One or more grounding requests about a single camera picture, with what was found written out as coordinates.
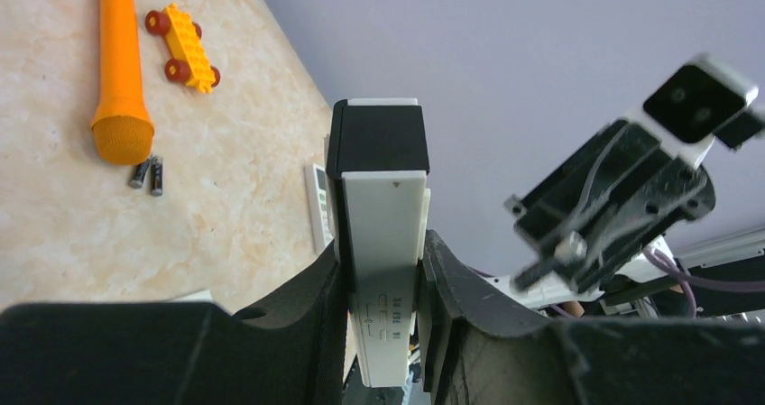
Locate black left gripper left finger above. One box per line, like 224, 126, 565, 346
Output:
1, 248, 346, 404

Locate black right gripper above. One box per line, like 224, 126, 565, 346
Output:
510, 120, 711, 292

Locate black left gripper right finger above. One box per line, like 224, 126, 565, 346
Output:
418, 230, 764, 404

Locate white remote battery cover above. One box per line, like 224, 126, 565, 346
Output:
169, 289, 215, 302

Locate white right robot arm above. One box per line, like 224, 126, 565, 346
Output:
504, 120, 716, 308

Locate small white remote control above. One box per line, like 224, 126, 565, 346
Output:
304, 163, 334, 254

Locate black aaa battery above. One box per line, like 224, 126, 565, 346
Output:
150, 155, 163, 197
128, 157, 152, 189

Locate orange toy microphone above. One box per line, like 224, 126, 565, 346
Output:
91, 0, 154, 165

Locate yellow toy car red wheels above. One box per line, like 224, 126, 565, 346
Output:
144, 3, 221, 94

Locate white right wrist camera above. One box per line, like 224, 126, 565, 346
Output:
623, 53, 764, 169

